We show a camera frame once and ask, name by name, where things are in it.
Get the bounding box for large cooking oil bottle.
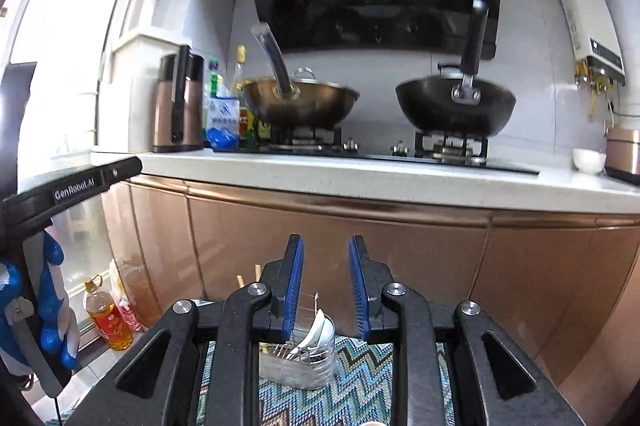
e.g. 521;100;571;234
82;275;134;352

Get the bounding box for dark bottle with yellow label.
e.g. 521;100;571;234
250;113;274;143

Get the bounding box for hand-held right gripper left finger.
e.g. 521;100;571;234
65;233;306;426

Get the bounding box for green cap bottle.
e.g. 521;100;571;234
206;57;226;100

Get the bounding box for yellow cap oil bottle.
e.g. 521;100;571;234
231;45;252;149

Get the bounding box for blue and white packet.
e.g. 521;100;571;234
204;94;242;152

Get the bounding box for white storage box stack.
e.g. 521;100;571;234
97;48;162;153

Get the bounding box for pink plastic bag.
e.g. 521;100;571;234
109;256;147;333

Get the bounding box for rose gold rice cooker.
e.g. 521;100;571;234
603;126;640;185

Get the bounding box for clear utensil holder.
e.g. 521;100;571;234
259;293;335;391

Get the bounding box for zigzag patterned cushion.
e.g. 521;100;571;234
195;333;457;426

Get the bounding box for sliding glass door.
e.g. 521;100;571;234
0;0;157;347

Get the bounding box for brass wok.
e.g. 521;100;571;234
241;22;361;131

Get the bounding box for black gas stove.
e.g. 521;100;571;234
244;126;542;177

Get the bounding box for black wok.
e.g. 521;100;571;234
394;0;517;138

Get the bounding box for white bowl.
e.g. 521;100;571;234
572;148;608;176

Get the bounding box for rose gold electric kettle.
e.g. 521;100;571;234
152;44;206;154

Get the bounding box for brass water heater pipes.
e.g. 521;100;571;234
573;61;622;120

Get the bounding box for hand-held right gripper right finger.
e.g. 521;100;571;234
348;234;586;426

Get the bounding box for person's left hand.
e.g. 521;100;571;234
0;228;82;378

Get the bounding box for white ceramic spoon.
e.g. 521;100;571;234
292;308;332;353

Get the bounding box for white water heater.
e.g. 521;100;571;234
557;0;629;88

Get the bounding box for rose gold lower cabinets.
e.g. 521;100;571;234
100;173;640;403

